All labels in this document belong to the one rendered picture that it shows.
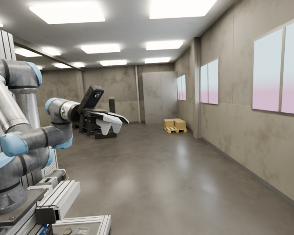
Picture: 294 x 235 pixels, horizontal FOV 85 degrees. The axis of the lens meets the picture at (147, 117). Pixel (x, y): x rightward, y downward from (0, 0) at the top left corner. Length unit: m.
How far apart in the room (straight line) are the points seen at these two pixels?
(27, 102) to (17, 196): 0.42
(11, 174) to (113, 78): 9.13
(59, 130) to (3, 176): 0.34
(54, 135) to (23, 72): 0.37
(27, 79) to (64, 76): 9.75
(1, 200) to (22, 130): 0.39
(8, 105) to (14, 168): 0.31
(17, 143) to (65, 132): 0.15
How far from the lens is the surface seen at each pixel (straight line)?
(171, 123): 7.23
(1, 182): 0.94
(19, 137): 0.64
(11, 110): 0.72
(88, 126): 0.54
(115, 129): 0.53
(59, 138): 0.69
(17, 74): 0.93
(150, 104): 8.79
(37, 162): 0.97
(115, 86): 9.78
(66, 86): 10.61
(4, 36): 1.32
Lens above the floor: 1.61
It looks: 8 degrees down
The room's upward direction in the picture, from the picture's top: 4 degrees counter-clockwise
